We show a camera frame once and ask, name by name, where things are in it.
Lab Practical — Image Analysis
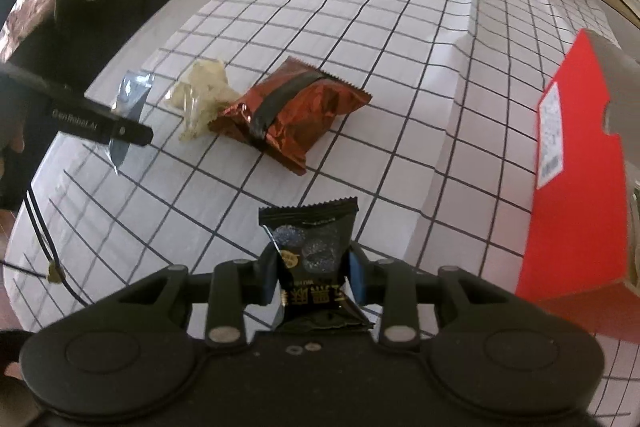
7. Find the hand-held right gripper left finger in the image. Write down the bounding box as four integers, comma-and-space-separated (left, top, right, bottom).
106, 249, 279, 351

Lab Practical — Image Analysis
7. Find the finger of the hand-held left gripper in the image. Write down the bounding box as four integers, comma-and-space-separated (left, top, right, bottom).
106, 106, 155, 148

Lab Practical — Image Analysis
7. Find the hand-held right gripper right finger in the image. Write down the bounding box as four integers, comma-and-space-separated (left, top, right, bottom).
347, 242, 536, 351

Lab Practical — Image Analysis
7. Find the light blue snack packet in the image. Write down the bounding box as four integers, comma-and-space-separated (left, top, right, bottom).
107, 69, 158, 175

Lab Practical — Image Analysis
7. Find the black snack packet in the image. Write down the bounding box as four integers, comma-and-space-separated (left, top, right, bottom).
257, 197, 376, 333

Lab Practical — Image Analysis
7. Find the red cardboard box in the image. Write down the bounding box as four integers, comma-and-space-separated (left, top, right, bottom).
515, 29, 640, 338

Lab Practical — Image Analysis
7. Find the person's left hand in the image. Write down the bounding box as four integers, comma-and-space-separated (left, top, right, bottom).
0, 104, 26, 168

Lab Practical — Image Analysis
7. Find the beige snack packet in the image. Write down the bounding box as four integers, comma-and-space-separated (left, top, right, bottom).
165, 59, 236, 142

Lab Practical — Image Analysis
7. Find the dark red foil snack packet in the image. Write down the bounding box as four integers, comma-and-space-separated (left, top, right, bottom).
207, 56, 373, 178

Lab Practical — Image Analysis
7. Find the black cord with gold charm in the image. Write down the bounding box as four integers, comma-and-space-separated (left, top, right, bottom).
0, 187, 98, 308

